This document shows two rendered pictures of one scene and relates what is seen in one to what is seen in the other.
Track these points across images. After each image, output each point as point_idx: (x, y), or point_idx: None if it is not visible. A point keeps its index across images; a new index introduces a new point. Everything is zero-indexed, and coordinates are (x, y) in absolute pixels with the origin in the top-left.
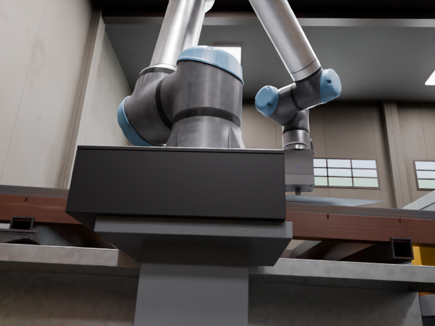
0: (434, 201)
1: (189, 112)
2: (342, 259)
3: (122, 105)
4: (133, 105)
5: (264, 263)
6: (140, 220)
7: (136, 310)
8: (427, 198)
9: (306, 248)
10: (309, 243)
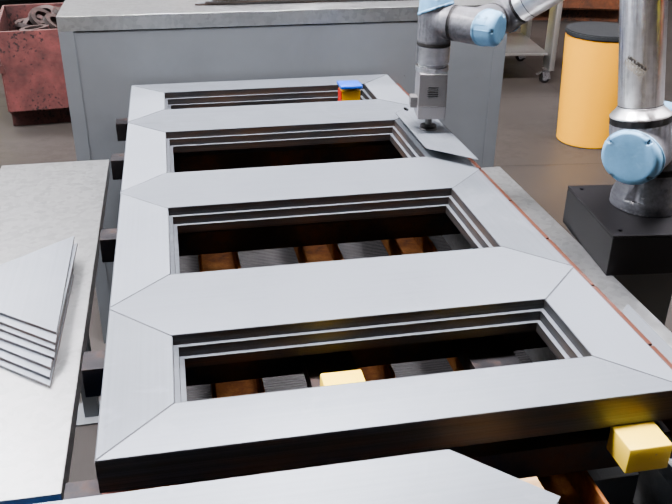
0: (261, 25)
1: None
2: (314, 149)
3: (664, 157)
4: (668, 158)
5: None
6: None
7: (671, 295)
8: (246, 17)
9: (271, 144)
10: (275, 136)
